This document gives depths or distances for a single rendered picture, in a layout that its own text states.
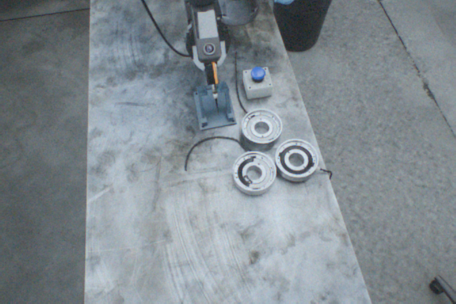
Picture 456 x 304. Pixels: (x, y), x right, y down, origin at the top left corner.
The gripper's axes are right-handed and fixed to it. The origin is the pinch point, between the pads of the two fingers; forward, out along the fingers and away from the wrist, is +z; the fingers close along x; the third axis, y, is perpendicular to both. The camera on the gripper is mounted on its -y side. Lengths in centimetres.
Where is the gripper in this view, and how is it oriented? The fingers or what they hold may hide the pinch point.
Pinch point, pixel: (210, 67)
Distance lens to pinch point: 88.0
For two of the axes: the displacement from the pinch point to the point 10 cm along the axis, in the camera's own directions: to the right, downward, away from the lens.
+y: -1.9, -8.3, 5.3
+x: -9.8, 1.8, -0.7
